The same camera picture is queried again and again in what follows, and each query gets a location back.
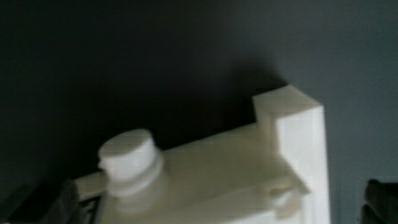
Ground gripper left finger with black tip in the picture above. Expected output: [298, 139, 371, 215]
[0, 180, 80, 224]

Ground gripper right finger with grey tip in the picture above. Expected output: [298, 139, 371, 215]
[360, 179, 398, 224]

